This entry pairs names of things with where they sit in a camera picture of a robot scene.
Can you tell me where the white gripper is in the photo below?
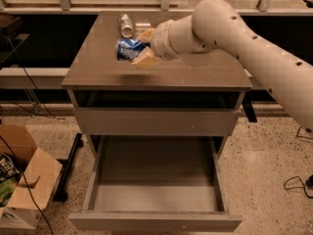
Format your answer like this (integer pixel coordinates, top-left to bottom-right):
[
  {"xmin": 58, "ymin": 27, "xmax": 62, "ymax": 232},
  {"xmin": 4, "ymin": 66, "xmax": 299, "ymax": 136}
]
[{"xmin": 131, "ymin": 20, "xmax": 178, "ymax": 69}]

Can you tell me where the blue pepsi can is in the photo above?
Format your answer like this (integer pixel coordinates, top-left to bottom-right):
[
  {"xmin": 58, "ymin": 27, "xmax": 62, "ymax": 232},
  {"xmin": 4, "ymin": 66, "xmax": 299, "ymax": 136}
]
[{"xmin": 115, "ymin": 38, "xmax": 147, "ymax": 61}]

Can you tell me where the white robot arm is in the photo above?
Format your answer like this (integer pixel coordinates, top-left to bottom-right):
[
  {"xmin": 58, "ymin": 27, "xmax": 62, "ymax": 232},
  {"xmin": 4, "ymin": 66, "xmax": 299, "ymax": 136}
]
[{"xmin": 132, "ymin": 0, "xmax": 313, "ymax": 135}]

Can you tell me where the silver soda can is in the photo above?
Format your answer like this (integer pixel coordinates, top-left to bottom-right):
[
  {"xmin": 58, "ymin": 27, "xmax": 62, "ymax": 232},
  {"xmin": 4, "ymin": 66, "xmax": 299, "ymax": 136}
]
[{"xmin": 118, "ymin": 14, "xmax": 133, "ymax": 38}]

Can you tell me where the grey drawer cabinet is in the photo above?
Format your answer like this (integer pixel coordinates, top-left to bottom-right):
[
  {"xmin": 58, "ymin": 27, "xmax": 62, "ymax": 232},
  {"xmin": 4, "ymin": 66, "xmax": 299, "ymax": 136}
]
[{"xmin": 61, "ymin": 11, "xmax": 252, "ymax": 139}]

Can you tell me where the closed grey top drawer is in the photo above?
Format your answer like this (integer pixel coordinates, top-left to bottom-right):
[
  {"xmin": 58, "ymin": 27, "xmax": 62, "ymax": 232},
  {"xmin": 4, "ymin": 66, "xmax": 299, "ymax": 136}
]
[{"xmin": 73, "ymin": 108, "xmax": 240, "ymax": 136}]

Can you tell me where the open grey middle drawer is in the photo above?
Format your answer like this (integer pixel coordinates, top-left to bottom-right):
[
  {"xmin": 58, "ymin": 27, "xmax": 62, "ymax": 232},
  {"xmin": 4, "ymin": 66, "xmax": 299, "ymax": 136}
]
[{"xmin": 69, "ymin": 136, "xmax": 243, "ymax": 232}]

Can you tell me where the black bar on floor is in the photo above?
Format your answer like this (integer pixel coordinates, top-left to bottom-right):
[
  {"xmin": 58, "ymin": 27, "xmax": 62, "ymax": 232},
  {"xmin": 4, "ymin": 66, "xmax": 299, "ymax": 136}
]
[{"xmin": 53, "ymin": 133, "xmax": 83, "ymax": 203}]

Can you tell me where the brown cardboard box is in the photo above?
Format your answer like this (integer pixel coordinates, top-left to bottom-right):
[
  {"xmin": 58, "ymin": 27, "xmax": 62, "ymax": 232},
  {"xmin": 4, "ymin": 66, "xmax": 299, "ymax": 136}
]
[{"xmin": 0, "ymin": 124, "xmax": 62, "ymax": 229}]

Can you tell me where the dark snack bag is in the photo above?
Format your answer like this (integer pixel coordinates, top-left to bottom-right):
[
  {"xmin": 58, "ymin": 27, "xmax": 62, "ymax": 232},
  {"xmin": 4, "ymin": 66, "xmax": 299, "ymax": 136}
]
[{"xmin": 0, "ymin": 153, "xmax": 20, "ymax": 182}]

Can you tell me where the green snack bag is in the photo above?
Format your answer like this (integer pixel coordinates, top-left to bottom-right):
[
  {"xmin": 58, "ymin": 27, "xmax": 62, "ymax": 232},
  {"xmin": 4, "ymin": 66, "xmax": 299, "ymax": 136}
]
[{"xmin": 0, "ymin": 177, "xmax": 18, "ymax": 207}]

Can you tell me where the black cable left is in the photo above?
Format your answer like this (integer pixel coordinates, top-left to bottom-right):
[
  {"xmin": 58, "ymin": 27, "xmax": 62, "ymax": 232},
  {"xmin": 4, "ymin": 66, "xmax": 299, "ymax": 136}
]
[{"xmin": 0, "ymin": 32, "xmax": 58, "ymax": 235}]

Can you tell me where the black cable right floor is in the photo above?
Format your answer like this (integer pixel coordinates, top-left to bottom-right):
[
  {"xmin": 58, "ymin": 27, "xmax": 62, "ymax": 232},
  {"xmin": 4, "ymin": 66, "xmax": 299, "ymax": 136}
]
[{"xmin": 283, "ymin": 174, "xmax": 313, "ymax": 199}]

